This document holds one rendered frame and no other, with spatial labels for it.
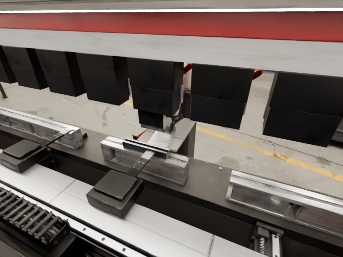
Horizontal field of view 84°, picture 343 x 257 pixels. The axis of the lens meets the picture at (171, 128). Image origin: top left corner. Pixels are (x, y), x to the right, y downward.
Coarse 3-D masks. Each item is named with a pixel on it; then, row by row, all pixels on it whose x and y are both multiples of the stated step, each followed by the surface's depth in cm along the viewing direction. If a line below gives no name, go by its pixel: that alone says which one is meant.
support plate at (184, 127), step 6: (168, 120) 93; (180, 120) 93; (186, 120) 93; (180, 126) 88; (186, 126) 88; (192, 126) 88; (144, 132) 83; (150, 132) 83; (180, 132) 83; (186, 132) 83; (138, 138) 79; (144, 138) 79; (174, 138) 79; (168, 144) 76; (174, 144) 76; (180, 144) 76; (174, 150) 73
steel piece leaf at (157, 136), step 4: (168, 128) 84; (156, 132) 83; (160, 132) 83; (168, 132) 83; (172, 132) 83; (152, 136) 80; (156, 136) 80; (160, 136) 80; (164, 136) 80; (168, 136) 80; (172, 136) 80; (156, 140) 78; (160, 140) 78; (164, 140) 78; (168, 140) 78
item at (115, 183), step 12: (144, 156) 69; (132, 168) 63; (108, 180) 55; (120, 180) 55; (132, 180) 55; (96, 192) 52; (108, 192) 51; (120, 192) 51; (132, 192) 52; (96, 204) 52; (108, 204) 49; (120, 204) 49; (132, 204) 53; (120, 216) 50
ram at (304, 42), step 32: (0, 32) 72; (32, 32) 65; (64, 32) 60; (96, 32) 55; (128, 32) 51; (160, 32) 48; (192, 32) 45; (224, 32) 42; (256, 32) 40; (288, 32) 37; (320, 32) 36; (224, 64) 45; (256, 64) 42; (288, 64) 40; (320, 64) 38
